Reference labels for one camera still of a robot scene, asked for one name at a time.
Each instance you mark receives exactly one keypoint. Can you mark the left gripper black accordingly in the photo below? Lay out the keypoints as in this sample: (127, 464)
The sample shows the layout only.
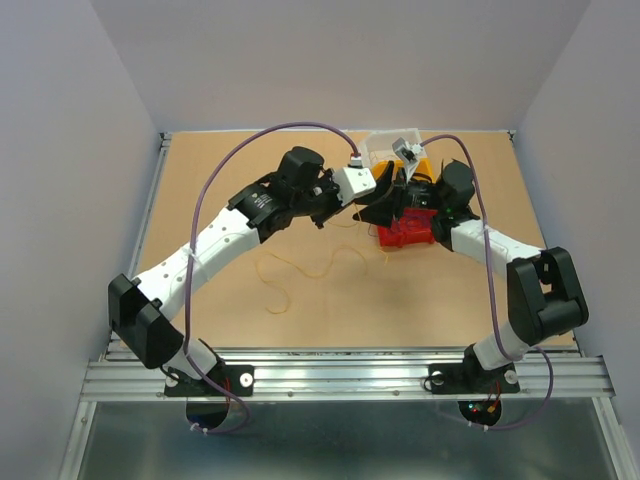
(327, 181)

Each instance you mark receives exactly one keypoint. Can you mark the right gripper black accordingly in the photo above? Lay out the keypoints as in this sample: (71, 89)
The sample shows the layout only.
(381, 205)

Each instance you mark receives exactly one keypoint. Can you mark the red plastic bin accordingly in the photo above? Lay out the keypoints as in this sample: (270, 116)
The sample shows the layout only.
(414, 227)

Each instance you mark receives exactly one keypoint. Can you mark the white plastic bin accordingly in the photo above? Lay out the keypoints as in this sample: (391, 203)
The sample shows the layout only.
(377, 145)

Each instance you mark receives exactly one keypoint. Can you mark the yellow plastic bin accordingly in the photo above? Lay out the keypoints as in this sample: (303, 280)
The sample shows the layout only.
(423, 172)

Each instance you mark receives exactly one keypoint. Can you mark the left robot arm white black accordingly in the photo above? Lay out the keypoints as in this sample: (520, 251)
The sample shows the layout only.
(141, 309)

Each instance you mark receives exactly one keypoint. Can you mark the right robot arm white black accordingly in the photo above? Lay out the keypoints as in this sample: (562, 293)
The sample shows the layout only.
(544, 294)

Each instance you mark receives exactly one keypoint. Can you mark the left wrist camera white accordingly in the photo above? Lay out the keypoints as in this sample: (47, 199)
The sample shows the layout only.
(353, 183)

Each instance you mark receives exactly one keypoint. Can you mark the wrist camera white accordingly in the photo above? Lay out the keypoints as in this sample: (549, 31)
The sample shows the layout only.
(410, 155)
(353, 183)

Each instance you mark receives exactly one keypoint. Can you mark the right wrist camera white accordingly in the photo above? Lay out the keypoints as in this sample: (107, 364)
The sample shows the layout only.
(410, 155)

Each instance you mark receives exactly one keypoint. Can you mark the aluminium frame rail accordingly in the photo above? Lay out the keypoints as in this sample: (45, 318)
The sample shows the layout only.
(351, 375)

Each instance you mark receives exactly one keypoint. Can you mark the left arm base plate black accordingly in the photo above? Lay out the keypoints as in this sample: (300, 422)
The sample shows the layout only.
(236, 379)

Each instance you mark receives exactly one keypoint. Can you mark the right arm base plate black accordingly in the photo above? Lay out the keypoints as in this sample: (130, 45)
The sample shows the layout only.
(455, 379)

